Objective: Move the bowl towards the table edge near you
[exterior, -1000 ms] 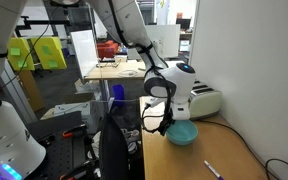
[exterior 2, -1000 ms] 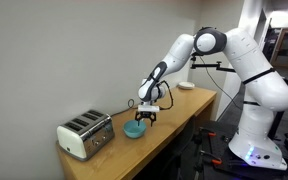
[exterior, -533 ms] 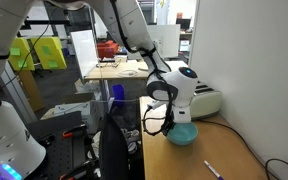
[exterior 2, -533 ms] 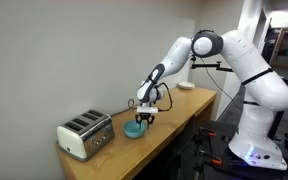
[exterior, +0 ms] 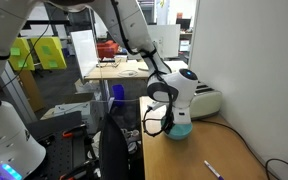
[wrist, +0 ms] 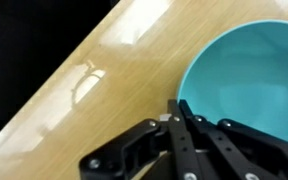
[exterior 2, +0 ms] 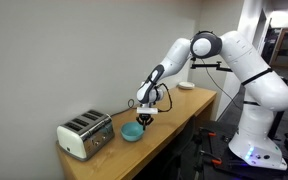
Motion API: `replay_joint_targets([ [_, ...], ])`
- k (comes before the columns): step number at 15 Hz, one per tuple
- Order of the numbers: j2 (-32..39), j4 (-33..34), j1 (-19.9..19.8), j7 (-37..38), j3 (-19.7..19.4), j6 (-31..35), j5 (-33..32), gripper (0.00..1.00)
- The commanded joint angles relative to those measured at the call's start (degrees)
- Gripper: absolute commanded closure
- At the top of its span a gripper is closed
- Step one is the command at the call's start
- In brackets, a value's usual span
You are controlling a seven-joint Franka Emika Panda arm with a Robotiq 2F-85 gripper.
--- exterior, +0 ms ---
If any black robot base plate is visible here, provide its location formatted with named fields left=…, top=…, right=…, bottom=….
left=25, top=110, right=102, bottom=180

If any teal bowl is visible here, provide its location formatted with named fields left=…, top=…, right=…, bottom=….
left=163, top=120, right=194, bottom=142

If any white cardboard box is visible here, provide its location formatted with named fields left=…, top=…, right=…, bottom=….
left=53, top=100, right=101, bottom=133

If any light wooden background table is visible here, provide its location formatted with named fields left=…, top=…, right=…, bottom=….
left=83, top=59, right=189, bottom=81

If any black toaster power cable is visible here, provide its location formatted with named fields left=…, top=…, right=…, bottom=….
left=196, top=118, right=288, bottom=180

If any yellow foam block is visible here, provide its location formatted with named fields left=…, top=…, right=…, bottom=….
left=8, top=36, right=36, bottom=72

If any white board panel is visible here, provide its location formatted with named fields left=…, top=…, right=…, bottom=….
left=70, top=29, right=101, bottom=80

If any yellow board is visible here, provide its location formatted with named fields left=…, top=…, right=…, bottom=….
left=29, top=35, right=68, bottom=71

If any blue bin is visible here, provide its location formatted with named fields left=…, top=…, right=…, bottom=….
left=111, top=83, right=126, bottom=108

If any black monitor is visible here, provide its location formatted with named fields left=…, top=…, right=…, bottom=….
left=175, top=17, right=193, bottom=31

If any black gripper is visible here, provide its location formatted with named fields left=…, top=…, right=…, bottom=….
left=163, top=111, right=176, bottom=132

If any white pen purple cap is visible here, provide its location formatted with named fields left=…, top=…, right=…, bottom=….
left=203, top=159, right=226, bottom=180

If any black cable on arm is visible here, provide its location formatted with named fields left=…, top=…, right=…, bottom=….
left=110, top=0, right=180, bottom=138

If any white monitor back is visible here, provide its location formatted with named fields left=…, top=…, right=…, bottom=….
left=146, top=23, right=182, bottom=61

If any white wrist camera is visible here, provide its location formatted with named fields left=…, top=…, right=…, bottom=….
left=172, top=105, right=194, bottom=127

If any black office chair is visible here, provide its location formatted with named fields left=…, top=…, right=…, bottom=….
left=98, top=112, right=131, bottom=180

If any black clamp orange handle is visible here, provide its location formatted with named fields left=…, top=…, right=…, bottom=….
left=61, top=122, right=88, bottom=140
left=57, top=161, right=97, bottom=180

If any red toolbox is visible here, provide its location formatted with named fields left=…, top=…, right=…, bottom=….
left=96, top=39, right=120, bottom=61

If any cream and chrome toaster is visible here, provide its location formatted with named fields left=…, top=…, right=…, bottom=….
left=189, top=80, right=224, bottom=121

